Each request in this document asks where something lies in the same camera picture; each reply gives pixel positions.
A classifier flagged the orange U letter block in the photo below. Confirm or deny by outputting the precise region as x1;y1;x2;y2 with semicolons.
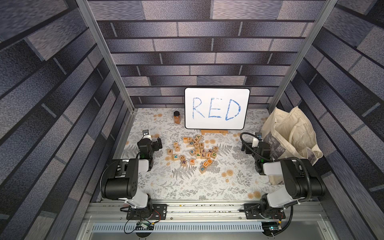
203;161;210;168

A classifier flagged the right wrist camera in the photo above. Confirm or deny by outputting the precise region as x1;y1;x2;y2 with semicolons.
252;133;263;148

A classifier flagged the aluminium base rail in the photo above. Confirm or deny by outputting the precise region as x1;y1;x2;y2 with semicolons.
83;200;331;233

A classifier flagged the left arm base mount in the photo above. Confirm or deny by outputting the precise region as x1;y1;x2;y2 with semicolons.
126;204;168;221

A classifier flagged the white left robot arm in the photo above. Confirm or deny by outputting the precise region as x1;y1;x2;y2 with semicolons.
100;138;163;212

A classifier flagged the whiteboard with RED writing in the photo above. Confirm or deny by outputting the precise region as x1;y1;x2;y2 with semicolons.
185;88;251;130

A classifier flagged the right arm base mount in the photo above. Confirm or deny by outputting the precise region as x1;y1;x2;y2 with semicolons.
244;204;286;220

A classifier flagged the amber spice jar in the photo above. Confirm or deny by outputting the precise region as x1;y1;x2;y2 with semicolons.
174;111;181;125

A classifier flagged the blue E letter block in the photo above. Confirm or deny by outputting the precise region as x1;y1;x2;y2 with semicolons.
199;167;207;174

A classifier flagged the floral patterned table mat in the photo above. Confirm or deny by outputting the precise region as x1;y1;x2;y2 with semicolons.
122;108;284;201

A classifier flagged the cream canvas tote bag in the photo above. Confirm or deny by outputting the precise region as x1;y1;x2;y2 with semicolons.
259;106;324;184

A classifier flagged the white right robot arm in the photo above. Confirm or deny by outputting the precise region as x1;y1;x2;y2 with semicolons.
242;142;326;220

